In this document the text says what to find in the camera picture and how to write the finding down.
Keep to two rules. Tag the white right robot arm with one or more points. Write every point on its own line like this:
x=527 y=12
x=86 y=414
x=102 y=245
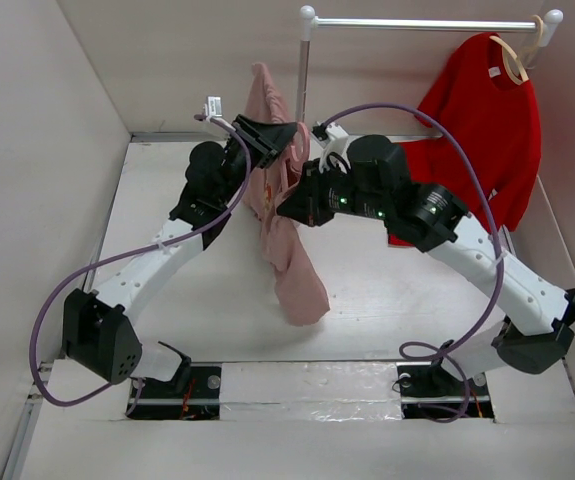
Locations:
x=373 y=181

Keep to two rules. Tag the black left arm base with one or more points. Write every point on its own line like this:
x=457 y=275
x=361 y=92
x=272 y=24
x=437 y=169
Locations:
x=198 y=401

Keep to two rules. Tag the beige wooden hanger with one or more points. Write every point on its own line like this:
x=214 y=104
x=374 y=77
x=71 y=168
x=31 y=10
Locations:
x=515 y=63

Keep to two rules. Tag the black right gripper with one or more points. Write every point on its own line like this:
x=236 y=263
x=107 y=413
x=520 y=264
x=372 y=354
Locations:
x=304 y=203

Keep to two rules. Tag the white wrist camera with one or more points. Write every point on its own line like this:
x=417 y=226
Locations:
x=212 y=109
x=334 y=140

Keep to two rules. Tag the pink plastic hanger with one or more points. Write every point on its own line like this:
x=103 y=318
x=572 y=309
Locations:
x=299 y=148

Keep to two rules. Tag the red t-shirt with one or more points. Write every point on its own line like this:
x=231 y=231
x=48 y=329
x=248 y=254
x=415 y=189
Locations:
x=497 y=124

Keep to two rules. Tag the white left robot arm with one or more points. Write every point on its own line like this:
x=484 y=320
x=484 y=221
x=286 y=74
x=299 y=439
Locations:
x=98 y=326

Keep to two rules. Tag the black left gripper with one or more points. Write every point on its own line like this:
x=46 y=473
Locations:
x=265 y=140

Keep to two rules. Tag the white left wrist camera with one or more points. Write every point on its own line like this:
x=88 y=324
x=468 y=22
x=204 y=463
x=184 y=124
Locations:
x=212 y=109

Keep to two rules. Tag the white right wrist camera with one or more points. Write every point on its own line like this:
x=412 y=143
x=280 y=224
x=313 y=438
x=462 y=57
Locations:
x=334 y=140

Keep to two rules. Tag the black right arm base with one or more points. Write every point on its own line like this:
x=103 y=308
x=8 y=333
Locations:
x=427 y=391

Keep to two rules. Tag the silver clothes rack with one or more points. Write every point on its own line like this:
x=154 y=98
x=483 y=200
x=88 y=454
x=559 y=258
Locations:
x=310 y=21

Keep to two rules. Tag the pink t-shirt with print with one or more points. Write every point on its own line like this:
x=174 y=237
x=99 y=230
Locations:
x=299 y=290

